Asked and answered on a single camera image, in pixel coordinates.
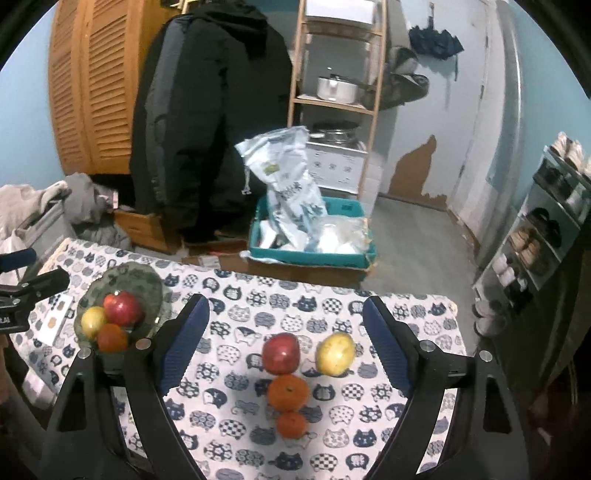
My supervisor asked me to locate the white storage bin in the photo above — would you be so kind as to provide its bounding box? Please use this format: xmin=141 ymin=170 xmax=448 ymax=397
xmin=304 ymin=0 xmax=376 ymax=25

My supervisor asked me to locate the grey fabric bag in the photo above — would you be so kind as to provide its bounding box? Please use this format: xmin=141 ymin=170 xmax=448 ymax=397
xmin=16 ymin=200 xmax=76 ymax=277

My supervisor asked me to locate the wooden shelf rack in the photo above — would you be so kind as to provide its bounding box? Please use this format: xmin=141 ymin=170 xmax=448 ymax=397
xmin=287 ymin=1 xmax=389 ymax=202

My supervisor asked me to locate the beige towel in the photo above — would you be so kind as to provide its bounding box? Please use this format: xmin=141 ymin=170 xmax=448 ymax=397
xmin=1 ymin=180 xmax=69 ymax=285

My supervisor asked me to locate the large orange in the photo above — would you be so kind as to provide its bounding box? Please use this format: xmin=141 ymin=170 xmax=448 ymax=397
xmin=266 ymin=375 xmax=310 ymax=412

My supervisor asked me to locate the steel pot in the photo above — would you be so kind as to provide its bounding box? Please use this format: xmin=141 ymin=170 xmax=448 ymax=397
xmin=310 ymin=120 xmax=360 ymax=145

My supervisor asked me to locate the grey clothes pile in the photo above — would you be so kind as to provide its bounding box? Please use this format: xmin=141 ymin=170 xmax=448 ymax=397
xmin=64 ymin=173 xmax=132 ymax=250

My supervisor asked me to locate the white patterned drawer box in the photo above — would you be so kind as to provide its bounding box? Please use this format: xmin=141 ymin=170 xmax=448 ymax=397
xmin=305 ymin=142 xmax=367 ymax=195

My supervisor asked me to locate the white rice bag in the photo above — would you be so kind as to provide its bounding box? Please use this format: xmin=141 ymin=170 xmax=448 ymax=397
xmin=235 ymin=126 xmax=328 ymax=249

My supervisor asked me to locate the clear plastic bag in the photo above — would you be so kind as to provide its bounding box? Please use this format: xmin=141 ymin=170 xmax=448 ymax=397
xmin=314 ymin=215 xmax=372 ymax=255

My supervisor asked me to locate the white cooking pot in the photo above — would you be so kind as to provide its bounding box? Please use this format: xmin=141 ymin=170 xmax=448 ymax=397
xmin=317 ymin=74 xmax=359 ymax=105

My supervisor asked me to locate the shoe rack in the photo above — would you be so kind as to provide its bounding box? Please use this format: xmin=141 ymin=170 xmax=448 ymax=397
xmin=472 ymin=132 xmax=590 ymax=338

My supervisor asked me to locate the wooden louvered wardrobe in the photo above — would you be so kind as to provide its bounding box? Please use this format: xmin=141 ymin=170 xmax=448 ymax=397
xmin=48 ymin=0 xmax=179 ymax=175

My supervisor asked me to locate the red apple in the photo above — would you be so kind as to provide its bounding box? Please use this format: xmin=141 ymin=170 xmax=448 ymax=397
xmin=262 ymin=333 xmax=301 ymax=375
xmin=103 ymin=291 xmax=144 ymax=327

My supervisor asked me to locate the black hanging coat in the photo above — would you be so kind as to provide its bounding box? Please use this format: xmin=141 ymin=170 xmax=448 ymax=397
xmin=129 ymin=1 xmax=293 ymax=245

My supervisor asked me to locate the small tangerine bottom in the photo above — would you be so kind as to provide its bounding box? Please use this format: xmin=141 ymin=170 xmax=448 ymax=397
xmin=276 ymin=411 xmax=308 ymax=440

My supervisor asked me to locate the teal plastic basket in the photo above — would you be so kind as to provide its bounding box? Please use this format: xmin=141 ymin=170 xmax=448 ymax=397
xmin=249 ymin=197 xmax=377 ymax=270

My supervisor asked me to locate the green glass plate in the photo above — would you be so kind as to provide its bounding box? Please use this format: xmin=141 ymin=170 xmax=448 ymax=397
xmin=74 ymin=262 xmax=163 ymax=354

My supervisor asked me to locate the grey backpack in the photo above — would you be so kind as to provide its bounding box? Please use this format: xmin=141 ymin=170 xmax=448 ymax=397
xmin=358 ymin=46 xmax=430 ymax=111

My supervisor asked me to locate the cat pattern tablecloth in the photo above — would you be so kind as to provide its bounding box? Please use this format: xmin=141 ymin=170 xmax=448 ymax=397
xmin=8 ymin=237 xmax=468 ymax=480

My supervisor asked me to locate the wooden drawer unit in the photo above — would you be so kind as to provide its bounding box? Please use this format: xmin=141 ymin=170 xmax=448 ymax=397
xmin=114 ymin=210 xmax=180 ymax=255

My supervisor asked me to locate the cardboard box under basket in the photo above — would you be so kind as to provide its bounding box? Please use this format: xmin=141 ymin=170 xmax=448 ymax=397
xmin=181 ymin=254 xmax=372 ymax=289

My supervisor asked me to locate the dark blue umbrella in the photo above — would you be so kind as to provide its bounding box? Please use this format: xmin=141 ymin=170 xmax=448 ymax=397
xmin=409 ymin=26 xmax=464 ymax=81

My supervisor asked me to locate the silver duct pipe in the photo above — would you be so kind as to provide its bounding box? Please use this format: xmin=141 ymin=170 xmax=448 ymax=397
xmin=476 ymin=1 xmax=524 ymax=269

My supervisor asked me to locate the pale blue door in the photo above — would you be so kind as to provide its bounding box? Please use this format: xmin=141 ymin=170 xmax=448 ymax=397
xmin=381 ymin=1 xmax=490 ymax=210

